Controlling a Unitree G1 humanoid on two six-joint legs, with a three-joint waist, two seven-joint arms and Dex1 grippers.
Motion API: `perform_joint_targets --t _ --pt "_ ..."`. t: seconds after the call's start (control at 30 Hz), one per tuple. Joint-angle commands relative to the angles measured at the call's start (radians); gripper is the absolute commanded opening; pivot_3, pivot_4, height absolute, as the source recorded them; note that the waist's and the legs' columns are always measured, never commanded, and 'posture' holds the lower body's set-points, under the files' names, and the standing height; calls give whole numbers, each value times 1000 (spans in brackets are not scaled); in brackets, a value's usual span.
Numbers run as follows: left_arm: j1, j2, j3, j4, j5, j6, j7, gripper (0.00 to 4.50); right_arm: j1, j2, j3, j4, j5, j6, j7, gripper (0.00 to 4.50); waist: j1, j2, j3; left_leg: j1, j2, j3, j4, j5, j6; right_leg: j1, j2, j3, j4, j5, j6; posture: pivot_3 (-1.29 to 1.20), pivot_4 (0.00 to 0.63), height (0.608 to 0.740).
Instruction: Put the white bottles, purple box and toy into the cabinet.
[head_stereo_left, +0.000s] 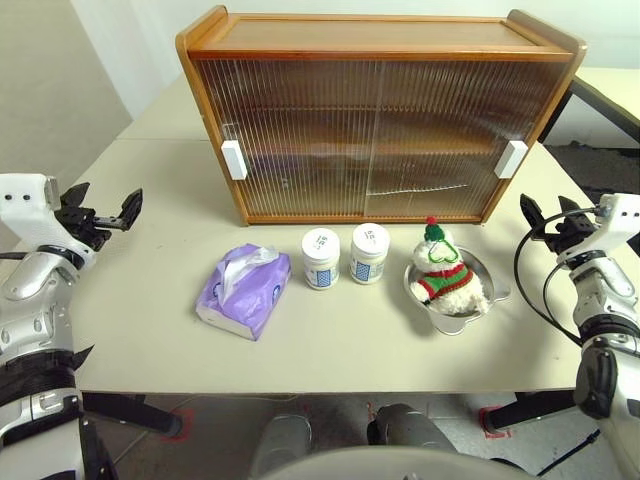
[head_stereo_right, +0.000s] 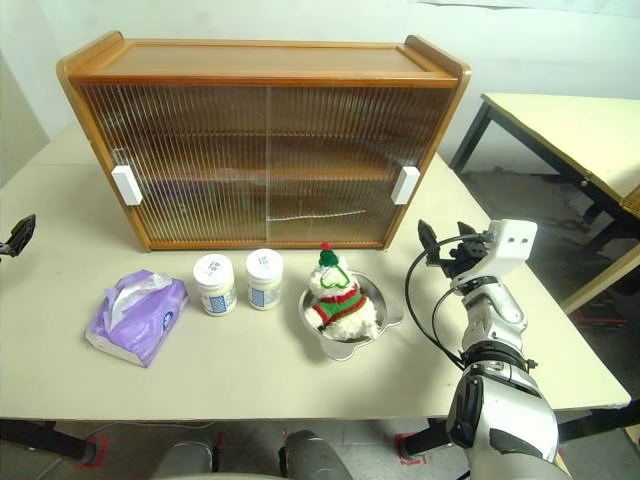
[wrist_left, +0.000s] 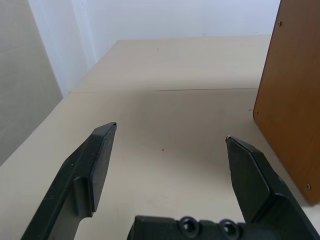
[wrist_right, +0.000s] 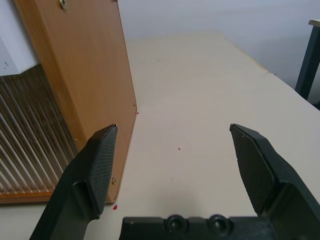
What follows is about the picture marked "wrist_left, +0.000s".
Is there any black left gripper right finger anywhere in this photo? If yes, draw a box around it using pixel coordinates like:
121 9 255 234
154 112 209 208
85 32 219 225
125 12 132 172
225 135 320 240

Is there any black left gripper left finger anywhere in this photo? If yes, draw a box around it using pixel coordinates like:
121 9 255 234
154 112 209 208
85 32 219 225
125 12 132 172
21 121 118 240

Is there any brown wooden cabinet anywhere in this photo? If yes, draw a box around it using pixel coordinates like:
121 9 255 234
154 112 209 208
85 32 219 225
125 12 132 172
252 0 320 206

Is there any beige partition panel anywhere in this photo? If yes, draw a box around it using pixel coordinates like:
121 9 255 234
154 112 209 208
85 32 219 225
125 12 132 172
0 0 65 167

